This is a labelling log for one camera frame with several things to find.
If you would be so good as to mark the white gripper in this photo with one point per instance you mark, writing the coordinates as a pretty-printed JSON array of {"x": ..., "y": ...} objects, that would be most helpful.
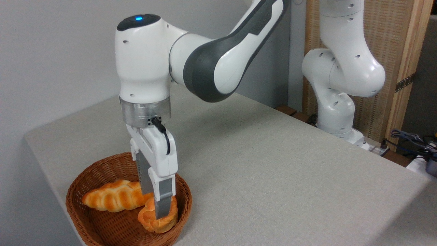
[{"x": 158, "y": 153}]

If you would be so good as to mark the round knotted bread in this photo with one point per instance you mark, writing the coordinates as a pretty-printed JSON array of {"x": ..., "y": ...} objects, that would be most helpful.
[{"x": 148, "y": 218}]

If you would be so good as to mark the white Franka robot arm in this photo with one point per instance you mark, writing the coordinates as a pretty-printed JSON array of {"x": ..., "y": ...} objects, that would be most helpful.
[{"x": 143, "y": 61}]

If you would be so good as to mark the long braided bread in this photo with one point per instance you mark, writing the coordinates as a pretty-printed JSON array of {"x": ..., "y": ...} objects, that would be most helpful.
[{"x": 112, "y": 198}]

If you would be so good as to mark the brown wicker basket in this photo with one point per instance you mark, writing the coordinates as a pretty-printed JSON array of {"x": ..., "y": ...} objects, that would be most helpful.
[{"x": 102, "y": 225}]

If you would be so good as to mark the white box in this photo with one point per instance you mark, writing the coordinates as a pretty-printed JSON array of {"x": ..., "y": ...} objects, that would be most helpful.
[{"x": 417, "y": 164}]

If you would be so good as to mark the metal screen hinge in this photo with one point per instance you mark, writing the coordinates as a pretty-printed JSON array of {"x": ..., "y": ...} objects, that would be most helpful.
[{"x": 405, "y": 82}]

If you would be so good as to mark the blue-grey device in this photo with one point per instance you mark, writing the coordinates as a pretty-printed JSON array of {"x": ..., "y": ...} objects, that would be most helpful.
[{"x": 432, "y": 165}]

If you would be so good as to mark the wooden rattan screen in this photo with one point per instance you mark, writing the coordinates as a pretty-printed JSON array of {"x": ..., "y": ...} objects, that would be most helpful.
[{"x": 389, "y": 34}]

